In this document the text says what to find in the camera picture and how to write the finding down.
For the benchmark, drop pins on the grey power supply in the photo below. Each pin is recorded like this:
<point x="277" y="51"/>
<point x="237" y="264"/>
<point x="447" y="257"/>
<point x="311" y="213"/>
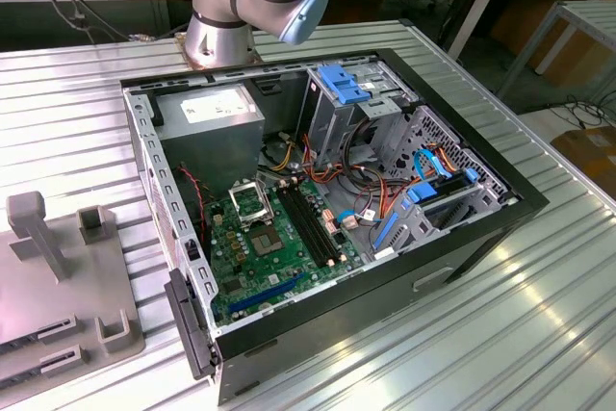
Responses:
<point x="212" y="151"/>

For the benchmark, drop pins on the black PC case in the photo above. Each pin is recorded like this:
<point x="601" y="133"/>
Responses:
<point x="337" y="324"/>

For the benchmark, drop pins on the silver drive bay cage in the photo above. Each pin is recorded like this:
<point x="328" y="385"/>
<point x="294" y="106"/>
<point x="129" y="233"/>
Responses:
<point x="332" y="127"/>

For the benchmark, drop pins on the grey parts rack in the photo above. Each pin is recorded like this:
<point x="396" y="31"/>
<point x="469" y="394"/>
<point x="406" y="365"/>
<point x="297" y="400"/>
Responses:
<point x="72" y="286"/>

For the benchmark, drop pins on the blue expansion slot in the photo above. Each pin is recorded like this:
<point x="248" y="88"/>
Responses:
<point x="269" y="291"/>

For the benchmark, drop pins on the grey metal frame table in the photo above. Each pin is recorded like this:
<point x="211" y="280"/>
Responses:
<point x="592" y="11"/>

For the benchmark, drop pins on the hard disk in blue carrier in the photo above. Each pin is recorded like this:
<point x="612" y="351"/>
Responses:
<point x="423" y="193"/>

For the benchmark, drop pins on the blue plastic rail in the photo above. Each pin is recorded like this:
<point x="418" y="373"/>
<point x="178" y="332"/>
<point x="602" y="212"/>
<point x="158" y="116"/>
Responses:
<point x="385" y="233"/>

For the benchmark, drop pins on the green motherboard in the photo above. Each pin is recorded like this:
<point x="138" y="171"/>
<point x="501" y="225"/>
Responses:
<point x="269" y="269"/>

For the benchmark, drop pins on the CPU socket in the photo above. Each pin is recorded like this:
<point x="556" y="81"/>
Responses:
<point x="264" y="242"/>

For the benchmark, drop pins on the blue drive bracket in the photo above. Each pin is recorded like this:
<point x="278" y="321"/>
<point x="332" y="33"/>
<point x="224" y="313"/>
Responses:
<point x="334" y="76"/>
<point x="351" y="93"/>

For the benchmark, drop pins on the RAM slot black latches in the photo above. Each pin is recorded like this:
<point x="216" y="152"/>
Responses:
<point x="300" y="225"/>
<point x="315" y="225"/>

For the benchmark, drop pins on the RAM slot white latches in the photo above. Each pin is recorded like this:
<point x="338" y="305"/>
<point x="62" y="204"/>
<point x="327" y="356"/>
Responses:
<point x="307" y="225"/>
<point x="322" y="225"/>

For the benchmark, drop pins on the silver disk bay cage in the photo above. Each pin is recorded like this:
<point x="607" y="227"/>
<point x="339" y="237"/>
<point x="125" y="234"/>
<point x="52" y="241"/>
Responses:
<point x="411" y="230"/>

